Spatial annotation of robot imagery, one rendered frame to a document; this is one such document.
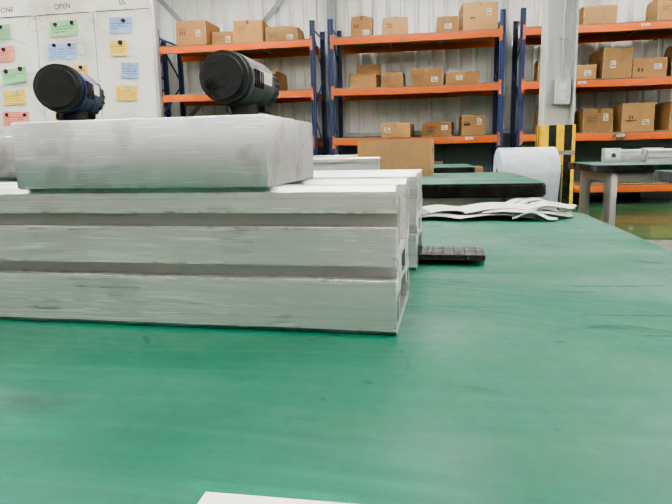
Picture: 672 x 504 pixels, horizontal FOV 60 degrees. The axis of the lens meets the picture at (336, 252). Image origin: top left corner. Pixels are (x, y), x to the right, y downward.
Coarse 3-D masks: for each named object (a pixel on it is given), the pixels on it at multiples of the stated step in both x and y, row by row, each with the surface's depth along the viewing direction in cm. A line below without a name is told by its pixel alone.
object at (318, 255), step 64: (0, 192) 37; (64, 192) 36; (128, 192) 35; (192, 192) 34; (256, 192) 33; (320, 192) 33; (384, 192) 32; (0, 256) 37; (64, 256) 36; (128, 256) 36; (192, 256) 35; (256, 256) 34; (320, 256) 33; (384, 256) 33; (64, 320) 37; (128, 320) 36; (192, 320) 36; (256, 320) 35; (320, 320) 34; (384, 320) 33
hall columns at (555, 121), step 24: (552, 0) 553; (576, 0) 542; (552, 24) 556; (576, 24) 541; (552, 48) 560; (576, 48) 544; (552, 72) 564; (552, 96) 567; (552, 120) 571; (552, 144) 560
